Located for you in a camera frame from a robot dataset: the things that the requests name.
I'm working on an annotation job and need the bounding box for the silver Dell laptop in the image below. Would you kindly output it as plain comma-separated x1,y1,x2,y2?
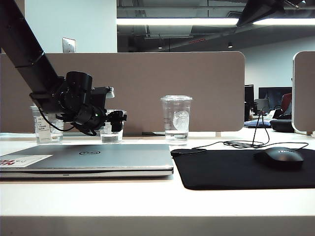
0,144,174,179

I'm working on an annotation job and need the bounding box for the black background monitor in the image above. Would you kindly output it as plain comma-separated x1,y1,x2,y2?
258,87,293,109

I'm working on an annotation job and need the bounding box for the black mouse pad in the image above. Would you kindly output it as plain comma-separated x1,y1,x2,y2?
170,147,315,191

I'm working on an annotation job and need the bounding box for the tall clear cup siren logo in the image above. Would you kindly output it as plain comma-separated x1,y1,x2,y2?
160,95,193,146

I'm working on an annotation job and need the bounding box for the black mouse cable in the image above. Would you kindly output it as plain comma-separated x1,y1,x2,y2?
177,110,310,155

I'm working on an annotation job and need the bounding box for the black wired mouse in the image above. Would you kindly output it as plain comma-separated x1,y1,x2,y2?
253,147,305,170

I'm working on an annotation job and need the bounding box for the dark grey pouch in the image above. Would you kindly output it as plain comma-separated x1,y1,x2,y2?
269,118,295,133

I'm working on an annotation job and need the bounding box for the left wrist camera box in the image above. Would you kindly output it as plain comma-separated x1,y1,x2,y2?
91,86,116,109

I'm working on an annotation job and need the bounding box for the clear lidded cup white label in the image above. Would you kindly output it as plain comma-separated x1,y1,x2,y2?
30,105,65,145

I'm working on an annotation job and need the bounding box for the long ceiling light strip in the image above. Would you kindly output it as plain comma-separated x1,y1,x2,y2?
116,18,241,26

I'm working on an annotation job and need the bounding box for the metal wall plate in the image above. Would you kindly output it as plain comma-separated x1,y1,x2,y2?
62,37,76,54

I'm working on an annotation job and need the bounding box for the blue folded cloth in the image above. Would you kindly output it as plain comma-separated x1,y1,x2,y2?
245,119,272,129

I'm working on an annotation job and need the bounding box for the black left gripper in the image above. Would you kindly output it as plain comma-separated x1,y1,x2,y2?
73,102,128,135

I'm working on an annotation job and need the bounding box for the long brown desk partition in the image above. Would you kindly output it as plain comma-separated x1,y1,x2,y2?
0,51,246,136

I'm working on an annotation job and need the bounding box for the person in red top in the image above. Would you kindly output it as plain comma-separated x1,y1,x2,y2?
281,92,293,116

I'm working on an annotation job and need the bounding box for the white red laptop sticker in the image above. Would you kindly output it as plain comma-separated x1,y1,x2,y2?
0,154,54,169

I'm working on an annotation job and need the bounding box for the short brown desk partition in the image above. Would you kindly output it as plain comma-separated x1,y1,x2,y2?
291,51,315,136

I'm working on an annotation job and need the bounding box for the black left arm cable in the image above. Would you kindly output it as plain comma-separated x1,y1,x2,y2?
36,107,97,136

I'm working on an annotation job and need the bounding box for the short ceiling light strip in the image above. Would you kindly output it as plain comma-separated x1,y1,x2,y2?
252,17,315,26

